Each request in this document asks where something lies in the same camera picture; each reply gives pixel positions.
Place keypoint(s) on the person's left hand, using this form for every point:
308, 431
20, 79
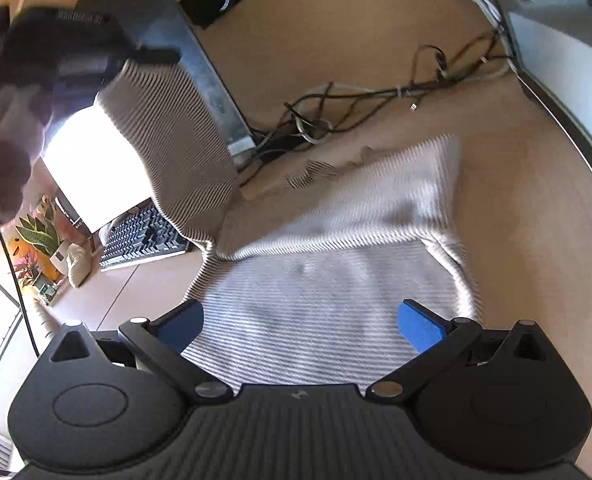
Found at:
3, 160

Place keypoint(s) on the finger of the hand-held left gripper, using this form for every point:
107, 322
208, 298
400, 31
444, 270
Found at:
156, 56

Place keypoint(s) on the striped beige shirt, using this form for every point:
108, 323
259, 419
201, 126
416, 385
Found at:
326, 285

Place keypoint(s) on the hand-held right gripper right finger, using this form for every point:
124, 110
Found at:
418, 327

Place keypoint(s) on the black computer monitor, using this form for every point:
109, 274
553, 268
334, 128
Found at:
101, 175

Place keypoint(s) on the potted green plant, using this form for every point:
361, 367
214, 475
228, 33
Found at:
38, 232

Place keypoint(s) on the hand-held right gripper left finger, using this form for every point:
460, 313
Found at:
183, 325

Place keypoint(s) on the white computer case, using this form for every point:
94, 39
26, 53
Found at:
576, 85

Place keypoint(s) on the black keyboard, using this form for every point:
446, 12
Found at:
136, 237

